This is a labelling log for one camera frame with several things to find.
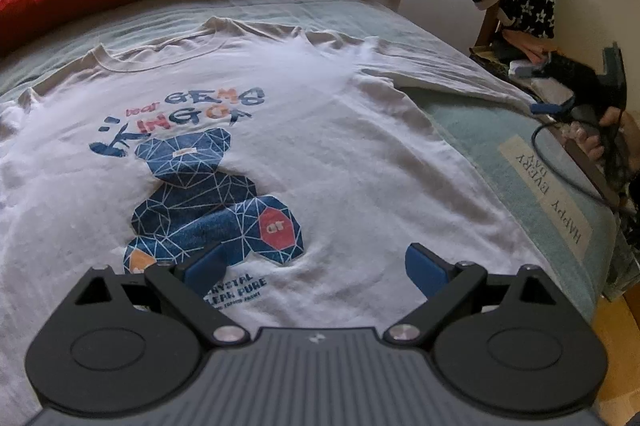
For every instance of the green checked bed blanket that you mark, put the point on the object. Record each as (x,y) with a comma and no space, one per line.
(460,130)

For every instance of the white printed t-shirt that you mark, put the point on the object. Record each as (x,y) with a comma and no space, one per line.
(350,155)

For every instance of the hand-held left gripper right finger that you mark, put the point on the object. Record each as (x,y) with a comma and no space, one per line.
(425,271)

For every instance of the person's right hand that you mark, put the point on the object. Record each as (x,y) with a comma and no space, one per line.
(617,135)

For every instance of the wooden chair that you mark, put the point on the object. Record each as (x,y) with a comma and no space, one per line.
(487,30)

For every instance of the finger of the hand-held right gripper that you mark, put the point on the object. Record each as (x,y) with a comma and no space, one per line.
(545,108)

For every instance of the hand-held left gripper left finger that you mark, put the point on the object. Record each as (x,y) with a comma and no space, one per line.
(202,267)

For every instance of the pile of clothes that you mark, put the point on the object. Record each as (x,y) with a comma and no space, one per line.
(525,50)

